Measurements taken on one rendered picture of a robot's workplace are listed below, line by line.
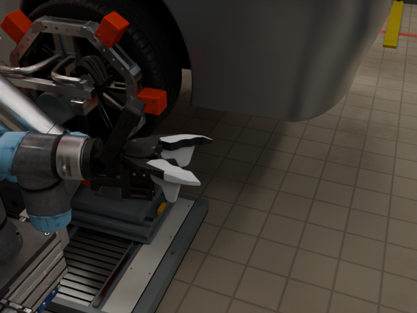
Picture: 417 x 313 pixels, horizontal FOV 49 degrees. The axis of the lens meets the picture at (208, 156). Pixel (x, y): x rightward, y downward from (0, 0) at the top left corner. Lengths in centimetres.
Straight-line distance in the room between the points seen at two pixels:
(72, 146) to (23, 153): 8
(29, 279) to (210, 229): 126
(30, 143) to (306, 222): 189
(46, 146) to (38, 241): 51
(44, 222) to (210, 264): 144
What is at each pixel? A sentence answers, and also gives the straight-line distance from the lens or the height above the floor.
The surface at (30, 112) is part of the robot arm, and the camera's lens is 94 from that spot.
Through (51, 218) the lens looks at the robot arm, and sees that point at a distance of 87.
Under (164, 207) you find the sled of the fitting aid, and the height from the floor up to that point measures 17.
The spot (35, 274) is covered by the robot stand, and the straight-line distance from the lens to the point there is 134.
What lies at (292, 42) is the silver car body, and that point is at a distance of 169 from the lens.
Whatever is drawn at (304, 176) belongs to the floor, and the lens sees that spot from 280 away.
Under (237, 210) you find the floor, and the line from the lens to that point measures 251.
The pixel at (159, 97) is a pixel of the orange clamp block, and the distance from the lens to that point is 169.
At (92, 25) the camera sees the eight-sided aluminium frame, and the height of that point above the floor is 112.
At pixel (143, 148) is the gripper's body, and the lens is 75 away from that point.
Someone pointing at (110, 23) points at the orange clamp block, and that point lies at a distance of 165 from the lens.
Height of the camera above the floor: 166
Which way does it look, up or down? 35 degrees down
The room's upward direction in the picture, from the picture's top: straight up
